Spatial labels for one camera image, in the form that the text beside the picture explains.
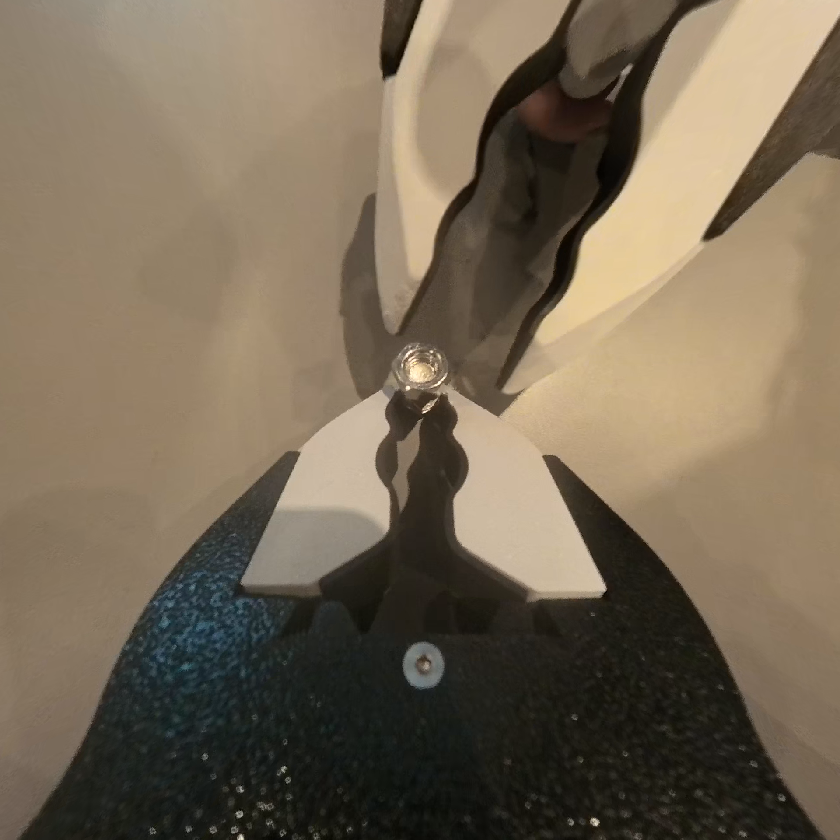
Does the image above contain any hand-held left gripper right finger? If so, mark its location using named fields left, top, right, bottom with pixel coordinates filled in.
left=423, top=394, right=606, bottom=601

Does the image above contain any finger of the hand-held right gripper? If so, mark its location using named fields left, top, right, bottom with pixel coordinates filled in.
left=494, top=0, right=833, bottom=416
left=379, top=0, right=581, bottom=333

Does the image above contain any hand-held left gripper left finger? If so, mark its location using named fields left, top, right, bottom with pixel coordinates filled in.
left=238, top=387, right=421, bottom=599

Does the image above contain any silver hex bolt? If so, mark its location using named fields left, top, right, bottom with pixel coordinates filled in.
left=392, top=343, right=450, bottom=414

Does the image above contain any person's right hand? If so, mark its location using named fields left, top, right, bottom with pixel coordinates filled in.
left=521, top=82, right=608, bottom=142

